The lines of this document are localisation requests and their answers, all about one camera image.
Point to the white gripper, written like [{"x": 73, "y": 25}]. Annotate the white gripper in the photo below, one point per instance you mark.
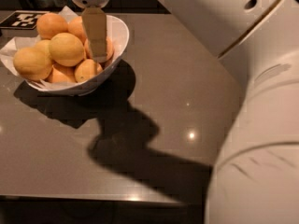
[{"x": 95, "y": 26}]

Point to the large yellow orange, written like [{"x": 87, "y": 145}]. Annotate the large yellow orange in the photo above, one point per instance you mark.
[{"x": 66, "y": 49}]

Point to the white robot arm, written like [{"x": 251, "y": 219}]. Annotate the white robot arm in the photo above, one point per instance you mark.
[{"x": 255, "y": 177}]

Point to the white ceramic bowl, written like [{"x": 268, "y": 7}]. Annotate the white ceramic bowl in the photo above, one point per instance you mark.
[{"x": 119, "y": 34}]

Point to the large front left orange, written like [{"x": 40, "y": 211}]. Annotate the large front left orange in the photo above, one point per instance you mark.
[{"x": 32, "y": 64}]

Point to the white paper bowl liner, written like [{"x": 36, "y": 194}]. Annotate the white paper bowl liner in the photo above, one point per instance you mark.
[{"x": 8, "y": 51}]

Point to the orange at back middle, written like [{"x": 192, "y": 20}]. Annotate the orange at back middle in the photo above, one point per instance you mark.
[{"x": 75, "y": 27}]

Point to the orange at back left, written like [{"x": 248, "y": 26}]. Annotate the orange at back left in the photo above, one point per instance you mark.
[{"x": 51, "y": 24}]

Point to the orange at front right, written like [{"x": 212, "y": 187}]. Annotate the orange at front right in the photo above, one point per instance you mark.
[{"x": 87, "y": 70}]

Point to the small orange behind centre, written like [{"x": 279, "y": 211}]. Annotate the small orange behind centre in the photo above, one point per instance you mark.
[{"x": 42, "y": 48}]

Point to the orange at front bottom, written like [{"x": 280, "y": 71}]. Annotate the orange at front bottom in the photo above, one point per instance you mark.
[{"x": 61, "y": 73}]

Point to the black white fiducial marker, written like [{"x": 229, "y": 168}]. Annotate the black white fiducial marker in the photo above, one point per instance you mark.
[{"x": 21, "y": 20}]

